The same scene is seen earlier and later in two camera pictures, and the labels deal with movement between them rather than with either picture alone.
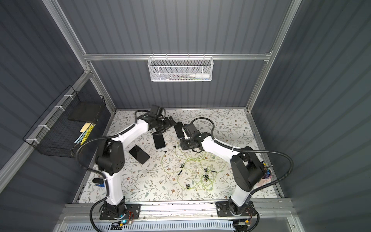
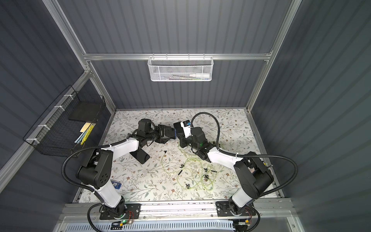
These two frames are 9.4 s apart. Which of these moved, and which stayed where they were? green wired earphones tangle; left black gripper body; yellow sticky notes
Moved: left black gripper body
Stayed: yellow sticky notes; green wired earphones tangle
